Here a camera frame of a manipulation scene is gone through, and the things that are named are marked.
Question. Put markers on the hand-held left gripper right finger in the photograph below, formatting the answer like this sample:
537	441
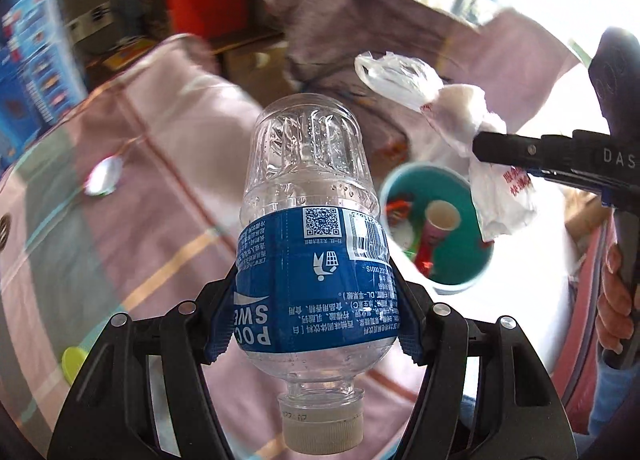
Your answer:
410	335

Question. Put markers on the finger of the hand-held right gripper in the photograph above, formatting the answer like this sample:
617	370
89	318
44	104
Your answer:
500	147
575	178

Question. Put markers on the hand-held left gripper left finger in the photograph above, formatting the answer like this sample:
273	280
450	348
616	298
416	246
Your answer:
220	335

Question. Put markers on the white plastic bag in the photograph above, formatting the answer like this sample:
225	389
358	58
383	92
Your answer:
505	200

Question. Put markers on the teal trash bin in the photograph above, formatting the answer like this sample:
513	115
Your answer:
460	265

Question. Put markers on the clear bottle with blue label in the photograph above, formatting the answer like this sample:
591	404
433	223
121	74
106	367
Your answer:
315	260

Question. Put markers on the person's right hand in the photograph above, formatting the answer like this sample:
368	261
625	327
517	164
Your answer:
612	315

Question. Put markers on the pink sheet with yellow stripe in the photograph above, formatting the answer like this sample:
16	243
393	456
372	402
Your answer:
530	64

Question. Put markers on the red paper cup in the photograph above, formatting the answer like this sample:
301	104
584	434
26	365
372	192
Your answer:
435	235

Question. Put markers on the pink striped blanket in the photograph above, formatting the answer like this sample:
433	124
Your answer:
150	220

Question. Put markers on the pink-red suitcase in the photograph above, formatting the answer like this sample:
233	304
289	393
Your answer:
585	315

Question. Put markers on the yellow-green bottle cap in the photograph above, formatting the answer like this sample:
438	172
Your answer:
72	365

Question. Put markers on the metal spoon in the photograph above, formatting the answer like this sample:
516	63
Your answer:
102	177

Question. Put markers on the grey-brown knit cloth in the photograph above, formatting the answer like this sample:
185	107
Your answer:
350	14

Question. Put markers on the person's blue jeans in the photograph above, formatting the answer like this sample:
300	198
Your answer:
615	405

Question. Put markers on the wooden drawer cabinet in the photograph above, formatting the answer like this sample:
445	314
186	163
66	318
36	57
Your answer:
250	59

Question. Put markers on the blue wall poster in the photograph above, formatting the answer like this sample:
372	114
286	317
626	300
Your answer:
35	79

